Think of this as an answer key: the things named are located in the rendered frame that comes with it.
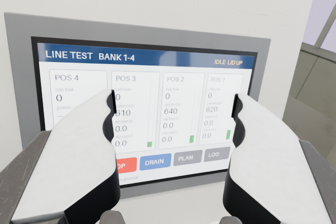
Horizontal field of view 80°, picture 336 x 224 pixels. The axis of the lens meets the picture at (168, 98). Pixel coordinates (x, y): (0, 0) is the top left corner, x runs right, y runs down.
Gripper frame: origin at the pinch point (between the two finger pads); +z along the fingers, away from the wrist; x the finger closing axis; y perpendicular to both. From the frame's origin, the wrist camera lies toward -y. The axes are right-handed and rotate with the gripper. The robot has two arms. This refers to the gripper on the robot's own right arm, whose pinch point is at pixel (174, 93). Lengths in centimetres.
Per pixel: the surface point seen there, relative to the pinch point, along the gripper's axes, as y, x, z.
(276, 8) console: -2.1, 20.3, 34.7
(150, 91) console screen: 11.4, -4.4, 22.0
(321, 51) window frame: 31, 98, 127
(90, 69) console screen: 6.4, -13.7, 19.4
